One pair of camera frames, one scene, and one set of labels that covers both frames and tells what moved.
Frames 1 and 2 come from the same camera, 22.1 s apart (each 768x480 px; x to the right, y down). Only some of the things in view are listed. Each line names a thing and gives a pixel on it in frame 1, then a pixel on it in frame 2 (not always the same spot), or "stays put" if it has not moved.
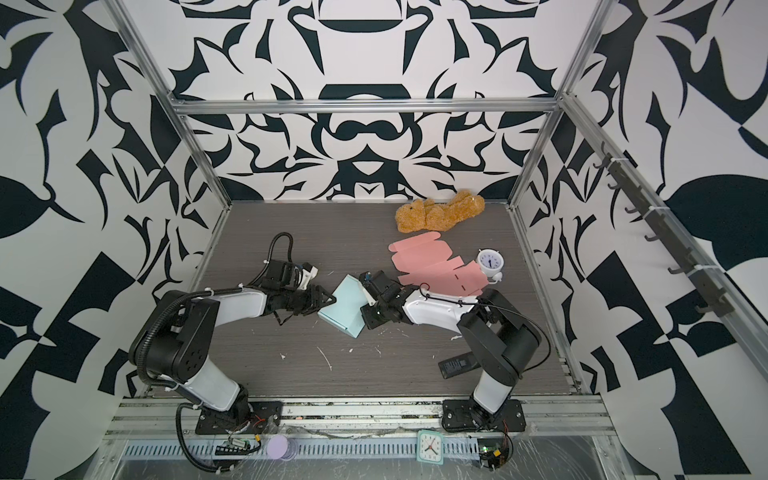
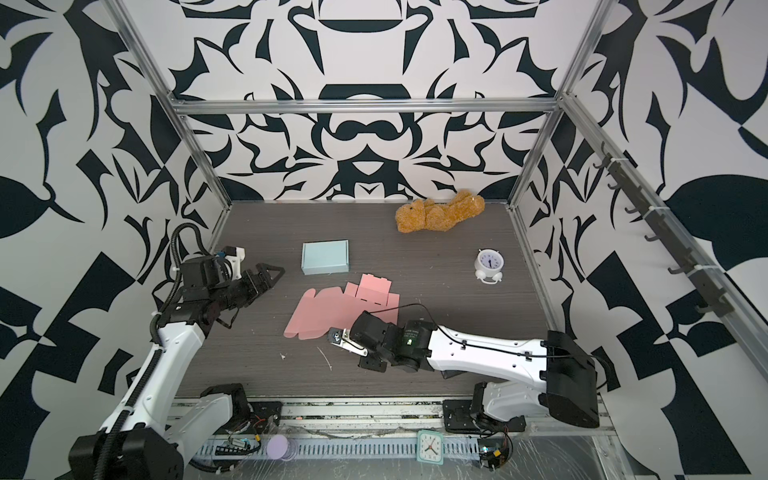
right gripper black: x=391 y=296 → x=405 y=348
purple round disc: x=281 y=447 stays put
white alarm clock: x=491 y=263 stays put
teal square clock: x=430 y=447 stays put
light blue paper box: x=345 y=312 → x=325 y=257
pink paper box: x=425 y=260 → x=334 y=309
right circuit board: x=493 y=452 stays put
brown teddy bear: x=424 y=214 stays put
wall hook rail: x=703 y=283 stays put
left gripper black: x=315 y=300 → x=261 y=284
